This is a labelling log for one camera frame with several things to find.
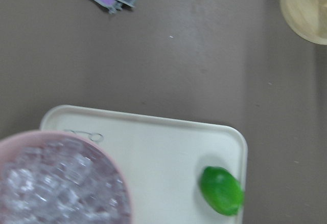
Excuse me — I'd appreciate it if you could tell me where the pink bowl of ice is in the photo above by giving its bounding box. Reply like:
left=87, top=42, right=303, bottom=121
left=1, top=131, right=132, bottom=223

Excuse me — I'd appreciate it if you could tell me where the cream plastic tray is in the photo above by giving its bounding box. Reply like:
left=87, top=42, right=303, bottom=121
left=40, top=105, right=248, bottom=223

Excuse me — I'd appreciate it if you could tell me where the green lime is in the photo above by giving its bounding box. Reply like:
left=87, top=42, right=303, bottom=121
left=199, top=166, right=245, bottom=216

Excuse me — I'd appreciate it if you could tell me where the wooden cup tree stand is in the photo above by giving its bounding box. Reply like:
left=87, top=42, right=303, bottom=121
left=279, top=0, right=326, bottom=46

